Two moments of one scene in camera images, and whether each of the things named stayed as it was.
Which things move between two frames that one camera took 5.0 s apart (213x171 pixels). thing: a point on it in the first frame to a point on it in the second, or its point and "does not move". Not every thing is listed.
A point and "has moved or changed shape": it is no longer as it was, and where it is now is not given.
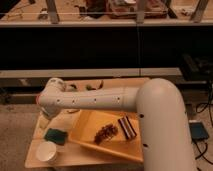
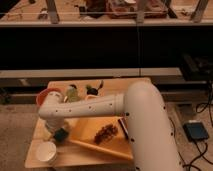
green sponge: [56, 136] has moved or changed shape
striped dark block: [127, 127] does not move
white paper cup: [47, 152] does not move
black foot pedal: [198, 131] does not move
